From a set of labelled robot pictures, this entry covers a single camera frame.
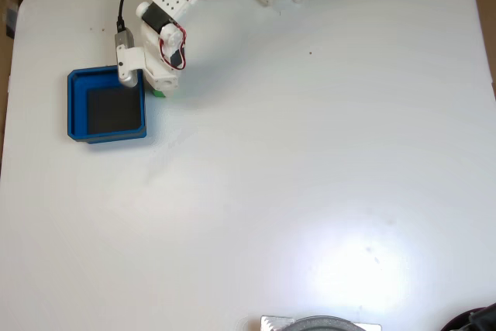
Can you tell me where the blue box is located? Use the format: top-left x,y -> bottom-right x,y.
67,65 -> 148,145

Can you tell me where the silver metal plate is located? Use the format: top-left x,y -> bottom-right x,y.
260,314 -> 383,331

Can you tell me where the grey round object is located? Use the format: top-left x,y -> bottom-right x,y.
284,315 -> 367,331

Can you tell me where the dark object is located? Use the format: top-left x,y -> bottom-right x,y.
441,302 -> 496,331

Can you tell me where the red white black servo wire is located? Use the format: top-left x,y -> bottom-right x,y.
159,24 -> 188,72

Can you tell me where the silver camera with white bracket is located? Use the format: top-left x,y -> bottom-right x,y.
114,28 -> 146,88

